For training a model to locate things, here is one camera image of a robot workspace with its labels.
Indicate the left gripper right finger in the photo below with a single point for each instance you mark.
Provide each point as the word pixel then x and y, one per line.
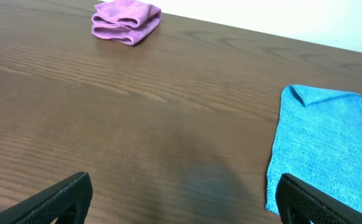
pixel 300 203

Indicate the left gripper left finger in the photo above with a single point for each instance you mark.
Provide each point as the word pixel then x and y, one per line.
pixel 65 202

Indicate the blue microfiber cloth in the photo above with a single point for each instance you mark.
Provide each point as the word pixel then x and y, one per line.
pixel 319 140

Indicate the folded purple cloth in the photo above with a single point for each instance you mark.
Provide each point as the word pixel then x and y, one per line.
pixel 126 21

